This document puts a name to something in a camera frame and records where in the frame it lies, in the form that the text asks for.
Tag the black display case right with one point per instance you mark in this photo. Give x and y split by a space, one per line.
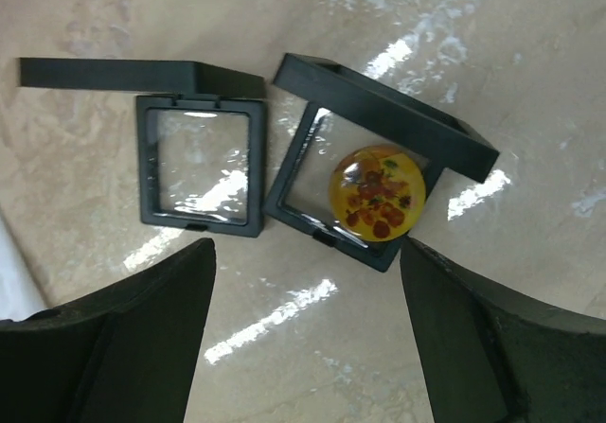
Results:
443 139

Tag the black display case left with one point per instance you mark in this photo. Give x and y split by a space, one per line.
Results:
194 89

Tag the yellow pin brooch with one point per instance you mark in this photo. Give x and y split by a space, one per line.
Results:
377 193

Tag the black display case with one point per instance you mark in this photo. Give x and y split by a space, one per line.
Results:
443 139
194 89

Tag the white shirt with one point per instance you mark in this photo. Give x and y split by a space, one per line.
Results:
21 297

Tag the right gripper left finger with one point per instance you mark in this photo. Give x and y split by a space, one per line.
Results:
124 353

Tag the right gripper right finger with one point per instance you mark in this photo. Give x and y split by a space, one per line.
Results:
492 354

